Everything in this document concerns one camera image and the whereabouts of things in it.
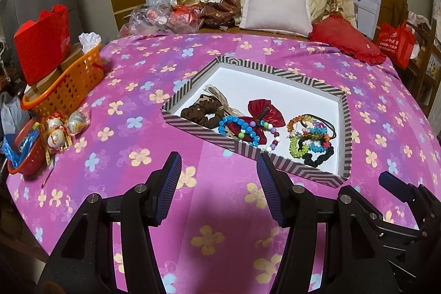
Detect pink floral bedsheet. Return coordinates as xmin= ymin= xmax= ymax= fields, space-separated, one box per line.
xmin=5 ymin=34 xmax=438 ymax=294

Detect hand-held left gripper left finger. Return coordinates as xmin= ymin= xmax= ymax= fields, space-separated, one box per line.
xmin=36 ymin=151 xmax=182 ymax=294

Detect red satin bow hair clip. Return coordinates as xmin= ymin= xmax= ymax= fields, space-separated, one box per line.
xmin=229 ymin=99 xmax=285 ymax=145

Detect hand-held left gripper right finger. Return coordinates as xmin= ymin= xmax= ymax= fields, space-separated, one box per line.
xmin=257 ymin=153 xmax=414 ymax=294

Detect black ruffled scrunchie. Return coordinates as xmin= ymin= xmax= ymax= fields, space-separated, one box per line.
xmin=300 ymin=144 xmax=335 ymax=167

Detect wooden chair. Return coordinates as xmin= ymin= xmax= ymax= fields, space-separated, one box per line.
xmin=403 ymin=10 xmax=438 ymax=115

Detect thin red stick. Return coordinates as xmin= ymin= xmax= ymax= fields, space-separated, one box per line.
xmin=41 ymin=156 xmax=60 ymax=188

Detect brown patterned cloth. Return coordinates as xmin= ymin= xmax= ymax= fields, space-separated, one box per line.
xmin=198 ymin=0 xmax=242 ymax=29

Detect red paper bag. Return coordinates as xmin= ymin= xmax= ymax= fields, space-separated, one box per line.
xmin=14 ymin=5 xmax=71 ymax=86

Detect red heart pillow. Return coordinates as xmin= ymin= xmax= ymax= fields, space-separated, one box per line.
xmin=309 ymin=14 xmax=387 ymax=65

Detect white pillow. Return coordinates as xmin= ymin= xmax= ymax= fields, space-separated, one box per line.
xmin=239 ymin=0 xmax=312 ymax=38

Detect blue bead bracelet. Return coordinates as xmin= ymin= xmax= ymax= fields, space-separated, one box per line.
xmin=218 ymin=115 xmax=262 ymax=147

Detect red plastic bowl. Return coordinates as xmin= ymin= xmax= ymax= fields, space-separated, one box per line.
xmin=7 ymin=127 xmax=47 ymax=176

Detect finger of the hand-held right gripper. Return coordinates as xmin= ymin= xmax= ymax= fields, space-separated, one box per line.
xmin=378 ymin=171 xmax=419 ymax=201

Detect white tissue paper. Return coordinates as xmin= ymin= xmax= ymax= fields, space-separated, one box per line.
xmin=79 ymin=32 xmax=102 ymax=51

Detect blue plastic wrapper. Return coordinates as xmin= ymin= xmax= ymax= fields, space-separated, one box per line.
xmin=2 ymin=132 xmax=38 ymax=168

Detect red wrapped packets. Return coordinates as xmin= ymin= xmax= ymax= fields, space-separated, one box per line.
xmin=169 ymin=6 xmax=201 ymax=33

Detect red shopping bag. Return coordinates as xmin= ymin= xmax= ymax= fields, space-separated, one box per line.
xmin=374 ymin=20 xmax=416 ymax=70

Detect yellow measuring tape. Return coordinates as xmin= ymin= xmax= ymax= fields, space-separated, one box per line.
xmin=45 ymin=142 xmax=57 ymax=168

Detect orange plastic basket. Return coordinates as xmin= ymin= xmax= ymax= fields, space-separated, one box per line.
xmin=21 ymin=42 xmax=106 ymax=117

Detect multicoloured crochet scrunchie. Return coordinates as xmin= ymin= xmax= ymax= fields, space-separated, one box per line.
xmin=287 ymin=114 xmax=333 ymax=158

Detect brown leopard scrunchie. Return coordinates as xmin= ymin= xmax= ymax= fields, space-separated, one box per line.
xmin=181 ymin=84 xmax=230 ymax=126

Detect clear wrapped egg toy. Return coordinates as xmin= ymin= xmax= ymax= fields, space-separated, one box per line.
xmin=67 ymin=111 xmax=91 ymax=137

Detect clear plastic bags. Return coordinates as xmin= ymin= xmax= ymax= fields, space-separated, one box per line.
xmin=120 ymin=0 xmax=178 ymax=38

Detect striped cardboard box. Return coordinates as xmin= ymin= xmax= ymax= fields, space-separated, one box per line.
xmin=161 ymin=56 xmax=353 ymax=189

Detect black hair tie beige heart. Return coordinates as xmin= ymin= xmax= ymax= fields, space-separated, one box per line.
xmin=303 ymin=118 xmax=336 ymax=138

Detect multicoloured bead bracelet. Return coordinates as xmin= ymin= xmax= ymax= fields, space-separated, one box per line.
xmin=241 ymin=120 xmax=281 ymax=152

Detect brown cardboard boxes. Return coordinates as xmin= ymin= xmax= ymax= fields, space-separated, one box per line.
xmin=24 ymin=44 xmax=85 ymax=102

